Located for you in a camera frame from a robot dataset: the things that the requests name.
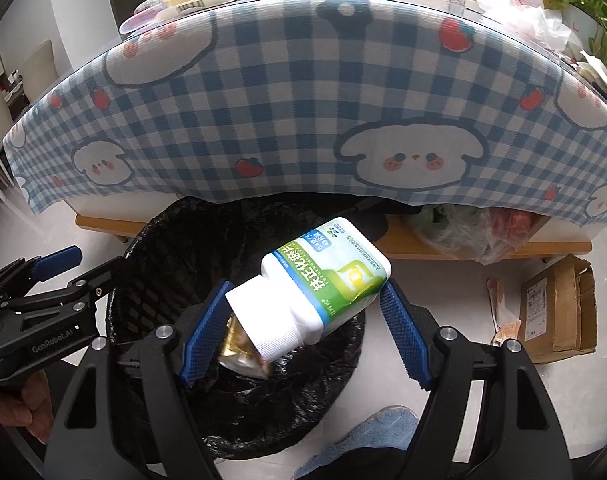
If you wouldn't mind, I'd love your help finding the brown cardboard box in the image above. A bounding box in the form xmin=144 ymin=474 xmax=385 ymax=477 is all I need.
xmin=518 ymin=255 xmax=597 ymax=365

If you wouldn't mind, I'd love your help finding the white green pill bottle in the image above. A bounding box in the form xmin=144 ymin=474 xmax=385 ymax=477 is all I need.
xmin=226 ymin=217 xmax=391 ymax=363

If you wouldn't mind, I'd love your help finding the gold foil snack bag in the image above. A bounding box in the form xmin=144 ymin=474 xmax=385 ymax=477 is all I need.
xmin=218 ymin=315 xmax=272 ymax=379

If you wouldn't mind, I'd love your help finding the left hand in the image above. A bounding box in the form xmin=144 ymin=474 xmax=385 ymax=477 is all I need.
xmin=0 ymin=370 xmax=55 ymax=444

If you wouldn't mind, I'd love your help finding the white dining chair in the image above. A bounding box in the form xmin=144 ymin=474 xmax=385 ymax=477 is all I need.
xmin=0 ymin=39 xmax=59 ymax=186

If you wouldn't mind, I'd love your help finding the clear plastic bag under table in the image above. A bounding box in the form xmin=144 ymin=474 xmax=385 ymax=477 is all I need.
xmin=405 ymin=204 xmax=540 ymax=266

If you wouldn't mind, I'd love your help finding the white plastic bags pile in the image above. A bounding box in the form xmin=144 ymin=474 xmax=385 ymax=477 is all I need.
xmin=465 ymin=0 xmax=571 ymax=53

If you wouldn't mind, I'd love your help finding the black trash bag bin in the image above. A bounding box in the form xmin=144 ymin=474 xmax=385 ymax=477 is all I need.
xmin=107 ymin=193 xmax=388 ymax=460

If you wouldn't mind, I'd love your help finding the blue checkered cartoon tablecloth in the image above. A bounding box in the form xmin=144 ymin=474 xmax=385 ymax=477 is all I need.
xmin=4 ymin=0 xmax=607 ymax=226

